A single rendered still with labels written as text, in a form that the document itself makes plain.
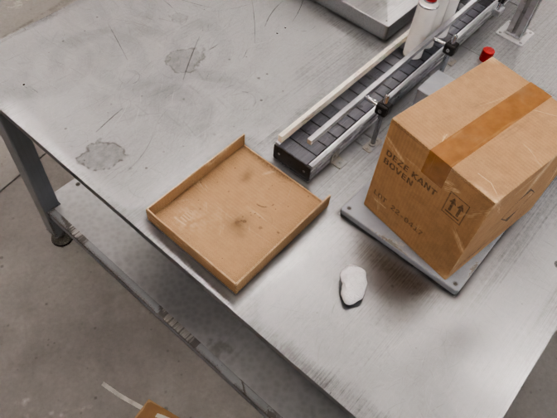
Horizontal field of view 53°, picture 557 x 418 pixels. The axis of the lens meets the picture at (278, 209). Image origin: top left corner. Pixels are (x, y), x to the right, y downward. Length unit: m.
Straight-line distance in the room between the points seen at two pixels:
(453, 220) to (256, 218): 0.42
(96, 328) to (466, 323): 1.29
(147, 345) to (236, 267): 0.90
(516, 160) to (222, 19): 0.97
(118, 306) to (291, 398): 0.73
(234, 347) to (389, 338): 0.71
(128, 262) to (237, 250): 0.77
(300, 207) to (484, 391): 0.52
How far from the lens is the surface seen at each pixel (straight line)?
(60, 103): 1.50
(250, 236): 1.19
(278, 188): 1.27
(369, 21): 1.70
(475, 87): 1.17
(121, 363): 1.99
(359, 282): 1.13
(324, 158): 1.29
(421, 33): 1.52
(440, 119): 1.08
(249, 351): 1.73
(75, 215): 2.03
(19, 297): 2.18
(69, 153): 1.38
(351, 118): 1.38
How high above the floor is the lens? 1.84
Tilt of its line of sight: 55 degrees down
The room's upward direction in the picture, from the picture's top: 7 degrees clockwise
